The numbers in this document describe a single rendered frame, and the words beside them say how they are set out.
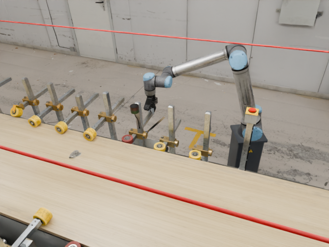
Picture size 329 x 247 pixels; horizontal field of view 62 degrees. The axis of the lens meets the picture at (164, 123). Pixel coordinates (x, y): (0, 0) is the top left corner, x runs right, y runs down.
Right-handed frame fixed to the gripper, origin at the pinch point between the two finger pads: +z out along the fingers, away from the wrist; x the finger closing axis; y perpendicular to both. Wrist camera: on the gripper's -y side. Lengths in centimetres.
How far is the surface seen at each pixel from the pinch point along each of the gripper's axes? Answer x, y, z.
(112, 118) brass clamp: 17.2, -30.7, -14.2
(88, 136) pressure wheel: 24, -53, -13
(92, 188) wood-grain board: -3, -89, -10
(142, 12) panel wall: 122, 239, -6
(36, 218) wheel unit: 10, -118, -16
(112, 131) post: 19.2, -30.7, -1.8
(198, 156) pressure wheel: -53, -43, -9
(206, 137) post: -55, -29, -14
